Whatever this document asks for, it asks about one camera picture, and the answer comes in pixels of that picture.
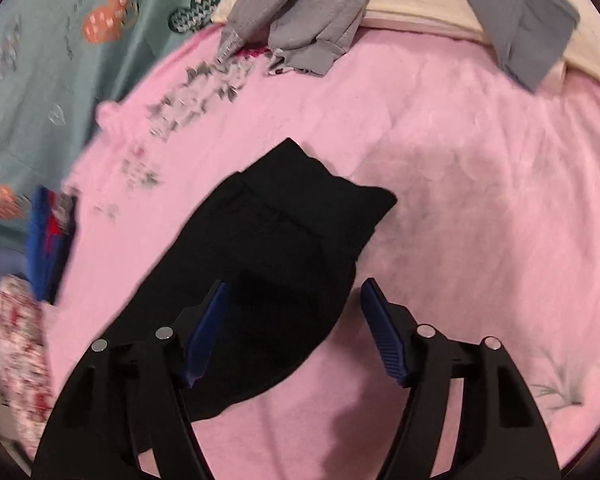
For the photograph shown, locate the black pants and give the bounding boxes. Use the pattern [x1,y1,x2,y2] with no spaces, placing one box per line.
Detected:
[102,137,398,423]

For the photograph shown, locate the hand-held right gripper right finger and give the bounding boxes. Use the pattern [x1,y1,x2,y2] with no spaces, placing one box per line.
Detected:
[360,277,563,480]

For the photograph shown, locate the folded red garment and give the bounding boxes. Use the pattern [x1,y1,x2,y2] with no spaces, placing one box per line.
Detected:
[47,210,68,248]

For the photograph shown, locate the grey sweatshirt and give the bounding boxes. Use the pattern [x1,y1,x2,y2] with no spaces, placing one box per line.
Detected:
[215,0,378,78]

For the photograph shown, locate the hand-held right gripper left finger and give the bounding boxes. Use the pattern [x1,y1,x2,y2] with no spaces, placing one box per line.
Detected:
[30,280,231,480]

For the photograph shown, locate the folded blue garment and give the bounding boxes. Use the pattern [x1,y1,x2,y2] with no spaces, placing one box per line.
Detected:
[27,187,63,303]

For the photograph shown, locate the cream quilted pad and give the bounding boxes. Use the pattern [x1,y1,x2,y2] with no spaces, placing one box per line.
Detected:
[212,0,600,91]

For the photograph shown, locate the pink floral blanket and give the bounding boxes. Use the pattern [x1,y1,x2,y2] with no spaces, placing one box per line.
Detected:
[45,25,600,480]

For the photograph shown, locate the blue plaid cloth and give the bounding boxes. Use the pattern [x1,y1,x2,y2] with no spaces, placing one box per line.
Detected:
[0,240,36,376]

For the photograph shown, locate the blue-grey garment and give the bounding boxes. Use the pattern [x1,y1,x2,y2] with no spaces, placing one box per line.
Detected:
[437,0,581,93]

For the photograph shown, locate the red floral pillow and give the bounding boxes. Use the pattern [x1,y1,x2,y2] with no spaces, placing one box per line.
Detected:
[0,275,56,458]

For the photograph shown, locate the teal printed bed sheet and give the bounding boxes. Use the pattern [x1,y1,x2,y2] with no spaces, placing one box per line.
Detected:
[0,0,268,251]

